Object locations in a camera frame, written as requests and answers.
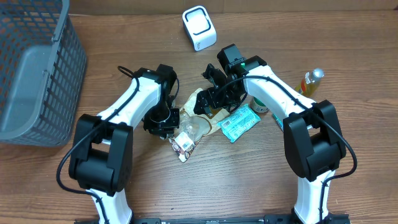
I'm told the mint green snack bar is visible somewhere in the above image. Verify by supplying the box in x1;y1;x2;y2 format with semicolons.
217;104;261;143

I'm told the green lid white jar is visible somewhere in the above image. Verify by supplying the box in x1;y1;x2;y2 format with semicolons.
250;97;269;113

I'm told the brown snack pouch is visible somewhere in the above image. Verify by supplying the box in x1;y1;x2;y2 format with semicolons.
168;88;230;163

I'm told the green tissue pack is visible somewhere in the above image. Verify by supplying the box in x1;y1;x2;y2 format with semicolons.
272;114;284;131

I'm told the yellow oil bottle silver cap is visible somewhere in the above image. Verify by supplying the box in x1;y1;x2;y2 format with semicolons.
295;68;325;98

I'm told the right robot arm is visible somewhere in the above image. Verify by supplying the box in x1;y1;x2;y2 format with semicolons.
193;44;349;223

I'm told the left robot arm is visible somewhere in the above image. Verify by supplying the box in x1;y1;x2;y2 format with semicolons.
64;64;180;223

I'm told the white barcode scanner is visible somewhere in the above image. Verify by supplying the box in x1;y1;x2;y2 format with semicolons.
182;6;217;52

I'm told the grey plastic mesh basket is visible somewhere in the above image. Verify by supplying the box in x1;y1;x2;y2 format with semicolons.
1;0;87;147

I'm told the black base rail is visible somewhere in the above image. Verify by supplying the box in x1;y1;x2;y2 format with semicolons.
74;213;351;224

